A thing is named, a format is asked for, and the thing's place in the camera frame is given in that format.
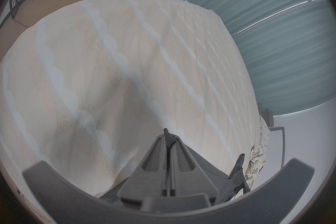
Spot grey bedside table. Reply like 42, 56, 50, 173
258, 103, 274, 124

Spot bed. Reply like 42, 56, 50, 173
0, 0, 286, 200

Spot white printed pyjama garment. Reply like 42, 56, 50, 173
245, 145, 268, 184

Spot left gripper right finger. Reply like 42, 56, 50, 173
169, 136, 220, 201

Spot black T-shirt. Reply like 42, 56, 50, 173
100, 128, 251, 204

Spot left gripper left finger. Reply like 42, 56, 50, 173
118, 134, 168, 201

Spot white printed pillow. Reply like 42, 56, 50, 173
258, 115, 271, 150

